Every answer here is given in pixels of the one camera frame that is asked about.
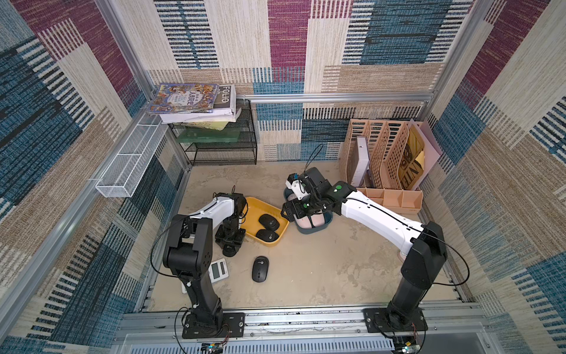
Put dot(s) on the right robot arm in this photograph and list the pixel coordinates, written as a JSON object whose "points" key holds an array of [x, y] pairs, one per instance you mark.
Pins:
{"points": [[422, 247]]}

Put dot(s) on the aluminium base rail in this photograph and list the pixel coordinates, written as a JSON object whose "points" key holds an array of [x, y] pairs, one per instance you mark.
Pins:
{"points": [[452, 327]]}

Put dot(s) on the black wire shelf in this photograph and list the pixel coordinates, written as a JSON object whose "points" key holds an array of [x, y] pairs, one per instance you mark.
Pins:
{"points": [[236, 144]]}

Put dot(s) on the black mouse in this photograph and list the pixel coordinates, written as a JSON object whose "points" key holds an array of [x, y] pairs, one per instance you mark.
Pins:
{"points": [[260, 269], [267, 236], [269, 222]]}

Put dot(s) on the white calculator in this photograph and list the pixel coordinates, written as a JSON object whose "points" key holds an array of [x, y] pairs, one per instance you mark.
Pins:
{"points": [[218, 270]]}

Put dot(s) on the white book under stack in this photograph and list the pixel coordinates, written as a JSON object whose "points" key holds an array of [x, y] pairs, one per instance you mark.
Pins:
{"points": [[207, 117]]}

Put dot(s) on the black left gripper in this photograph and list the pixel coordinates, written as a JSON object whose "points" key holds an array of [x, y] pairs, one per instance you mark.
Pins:
{"points": [[236, 242]]}

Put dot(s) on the black folio book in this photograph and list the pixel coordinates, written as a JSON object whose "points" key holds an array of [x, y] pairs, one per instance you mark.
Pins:
{"points": [[225, 102]]}

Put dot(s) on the white binder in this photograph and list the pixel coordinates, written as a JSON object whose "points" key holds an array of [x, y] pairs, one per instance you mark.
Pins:
{"points": [[358, 162]]}

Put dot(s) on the pink desk organizer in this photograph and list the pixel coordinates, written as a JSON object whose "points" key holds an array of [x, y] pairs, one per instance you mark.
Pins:
{"points": [[385, 142]]}

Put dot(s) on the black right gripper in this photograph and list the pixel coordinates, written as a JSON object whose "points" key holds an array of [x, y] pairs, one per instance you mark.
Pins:
{"points": [[291, 210]]}

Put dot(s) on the colourful picture book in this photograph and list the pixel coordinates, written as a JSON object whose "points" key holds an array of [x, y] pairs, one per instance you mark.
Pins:
{"points": [[184, 98]]}

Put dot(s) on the white wire basket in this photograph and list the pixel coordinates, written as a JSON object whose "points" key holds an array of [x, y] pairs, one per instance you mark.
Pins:
{"points": [[122, 177]]}

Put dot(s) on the yellow plastic bin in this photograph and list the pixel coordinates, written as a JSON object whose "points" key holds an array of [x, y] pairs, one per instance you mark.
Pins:
{"points": [[257, 208]]}

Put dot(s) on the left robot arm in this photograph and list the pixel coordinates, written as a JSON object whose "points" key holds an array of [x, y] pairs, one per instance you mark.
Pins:
{"points": [[188, 255]]}

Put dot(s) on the lilac folder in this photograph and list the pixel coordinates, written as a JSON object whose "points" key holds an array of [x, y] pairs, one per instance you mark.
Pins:
{"points": [[430, 152]]}

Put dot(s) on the teal plastic bin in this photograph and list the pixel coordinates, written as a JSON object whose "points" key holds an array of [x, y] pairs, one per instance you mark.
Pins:
{"points": [[329, 218]]}

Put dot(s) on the green folder on shelf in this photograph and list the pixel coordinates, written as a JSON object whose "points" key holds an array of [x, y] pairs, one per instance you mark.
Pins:
{"points": [[200, 135]]}

